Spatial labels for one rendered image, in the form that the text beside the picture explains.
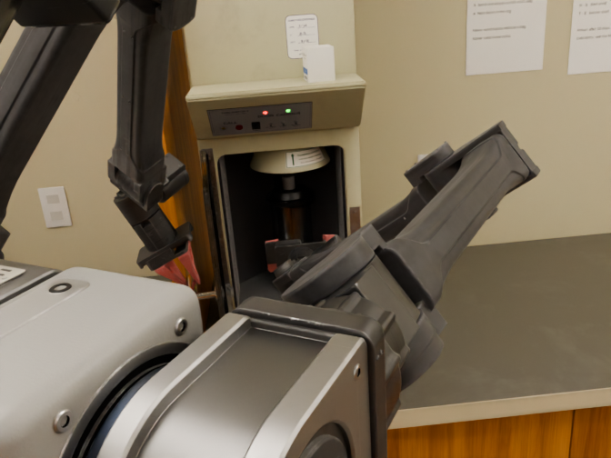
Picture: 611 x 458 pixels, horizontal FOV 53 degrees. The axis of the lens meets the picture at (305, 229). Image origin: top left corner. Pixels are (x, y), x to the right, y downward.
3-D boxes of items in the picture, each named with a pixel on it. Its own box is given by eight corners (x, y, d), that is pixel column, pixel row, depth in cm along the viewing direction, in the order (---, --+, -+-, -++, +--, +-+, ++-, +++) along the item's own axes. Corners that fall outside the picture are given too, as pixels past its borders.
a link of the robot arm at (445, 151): (435, 151, 76) (488, 221, 76) (454, 135, 80) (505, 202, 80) (259, 277, 107) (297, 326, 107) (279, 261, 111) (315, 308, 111)
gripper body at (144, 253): (145, 256, 110) (121, 224, 107) (195, 228, 109) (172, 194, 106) (142, 272, 104) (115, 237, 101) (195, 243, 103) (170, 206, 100)
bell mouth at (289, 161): (250, 155, 144) (247, 132, 142) (325, 149, 145) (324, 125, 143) (249, 177, 127) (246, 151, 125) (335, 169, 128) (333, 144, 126)
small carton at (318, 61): (304, 79, 117) (301, 46, 114) (330, 76, 117) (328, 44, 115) (308, 83, 112) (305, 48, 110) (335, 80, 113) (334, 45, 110)
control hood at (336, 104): (196, 137, 122) (190, 85, 119) (359, 124, 124) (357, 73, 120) (191, 151, 112) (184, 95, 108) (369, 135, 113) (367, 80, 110)
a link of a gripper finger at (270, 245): (265, 228, 130) (264, 246, 121) (299, 224, 130) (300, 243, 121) (268, 257, 132) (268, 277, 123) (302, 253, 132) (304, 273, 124)
